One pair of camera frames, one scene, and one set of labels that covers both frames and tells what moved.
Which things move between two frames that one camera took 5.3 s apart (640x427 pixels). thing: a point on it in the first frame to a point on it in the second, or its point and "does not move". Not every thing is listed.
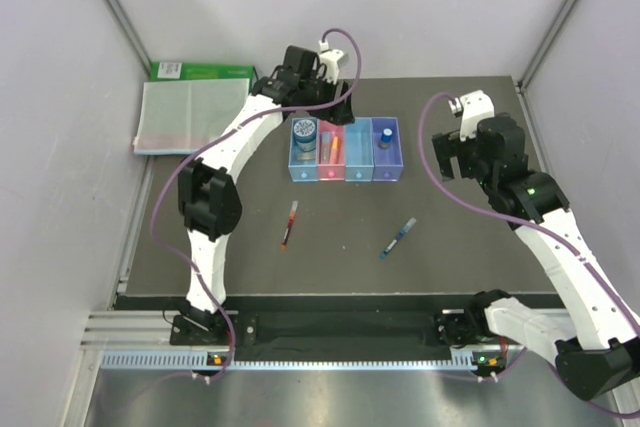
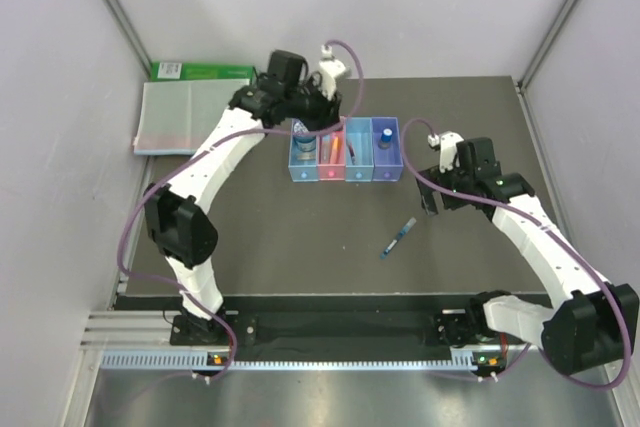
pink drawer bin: (331, 151) does not move
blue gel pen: (401, 234) does not move
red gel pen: (293, 212) to (351, 152)
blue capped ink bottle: (386, 139) does not move
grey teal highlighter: (325, 144) does not move
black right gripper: (450, 145) to (428, 202)
